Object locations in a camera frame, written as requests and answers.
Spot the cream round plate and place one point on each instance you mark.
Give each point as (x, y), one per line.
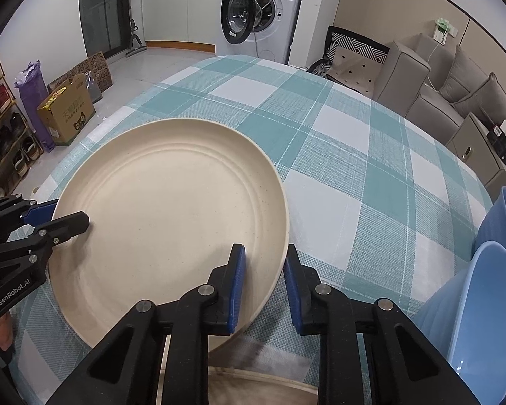
(257, 390)
(160, 219)

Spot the black framed glass door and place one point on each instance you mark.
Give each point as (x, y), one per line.
(101, 4)

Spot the small white box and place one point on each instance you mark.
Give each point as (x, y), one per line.
(505, 128)

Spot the teal checked tablecloth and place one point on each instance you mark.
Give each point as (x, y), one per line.
(341, 177)

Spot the white base cabinets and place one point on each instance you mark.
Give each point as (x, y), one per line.
(177, 8)

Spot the green white wall charger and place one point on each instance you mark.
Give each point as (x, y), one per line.
(440, 29)

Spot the yellow brown cardboard box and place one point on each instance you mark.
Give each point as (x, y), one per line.
(67, 114)

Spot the wooden shoe rack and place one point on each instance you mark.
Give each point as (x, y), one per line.
(0, 135)

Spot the patterned brown cardboard sheet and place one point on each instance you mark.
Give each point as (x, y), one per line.
(97, 65)

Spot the grey sofa cushion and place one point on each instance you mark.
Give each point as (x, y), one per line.
(489, 101)
(464, 71)

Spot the purple plastic bag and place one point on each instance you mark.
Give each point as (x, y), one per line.
(31, 97)

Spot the white washing machine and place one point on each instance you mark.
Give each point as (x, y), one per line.
(286, 21)

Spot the black box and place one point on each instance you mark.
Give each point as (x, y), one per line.
(504, 149)

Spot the upright vacuum cleaner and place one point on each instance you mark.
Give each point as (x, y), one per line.
(135, 44)

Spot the blue ribbed bowl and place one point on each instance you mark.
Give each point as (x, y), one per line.
(504, 219)
(480, 325)

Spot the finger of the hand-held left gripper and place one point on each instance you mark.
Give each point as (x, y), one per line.
(67, 223)
(42, 213)

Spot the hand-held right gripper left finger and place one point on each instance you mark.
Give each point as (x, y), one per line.
(237, 287)

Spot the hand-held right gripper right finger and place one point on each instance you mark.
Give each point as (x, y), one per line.
(293, 295)

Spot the grey sofa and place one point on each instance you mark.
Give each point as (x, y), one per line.
(400, 76)

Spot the grey coffee table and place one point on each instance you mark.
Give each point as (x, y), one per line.
(472, 147)

